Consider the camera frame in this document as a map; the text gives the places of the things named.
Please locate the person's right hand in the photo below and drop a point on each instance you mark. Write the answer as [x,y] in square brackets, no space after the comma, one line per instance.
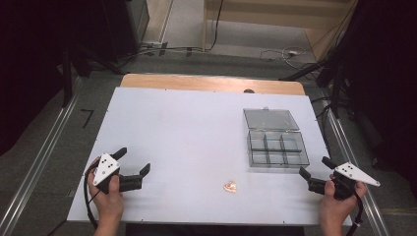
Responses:
[334,209]

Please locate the small orange pink trinket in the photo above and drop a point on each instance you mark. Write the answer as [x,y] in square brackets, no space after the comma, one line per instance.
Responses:
[230,187]

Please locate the person's left hand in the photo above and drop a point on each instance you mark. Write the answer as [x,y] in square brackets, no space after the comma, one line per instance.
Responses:
[108,205]

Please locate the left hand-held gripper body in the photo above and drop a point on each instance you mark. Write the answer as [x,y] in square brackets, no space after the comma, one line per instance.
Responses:
[105,168]

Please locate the light wooden shelf unit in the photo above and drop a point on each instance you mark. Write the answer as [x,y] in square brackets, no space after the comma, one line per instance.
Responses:
[262,13]

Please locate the white board table cover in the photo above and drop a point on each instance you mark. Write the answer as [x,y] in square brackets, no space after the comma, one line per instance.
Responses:
[183,137]

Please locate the clear plastic compartment box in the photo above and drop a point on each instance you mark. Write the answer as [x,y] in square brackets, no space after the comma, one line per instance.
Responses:
[275,144]

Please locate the metal floor rail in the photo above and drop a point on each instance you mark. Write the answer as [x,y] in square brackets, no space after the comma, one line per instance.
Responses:
[39,154]
[355,170]

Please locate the wooden table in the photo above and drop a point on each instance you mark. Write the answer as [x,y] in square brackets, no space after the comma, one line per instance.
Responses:
[196,82]

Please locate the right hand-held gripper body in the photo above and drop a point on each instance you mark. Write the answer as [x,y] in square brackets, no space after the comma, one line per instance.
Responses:
[352,173]

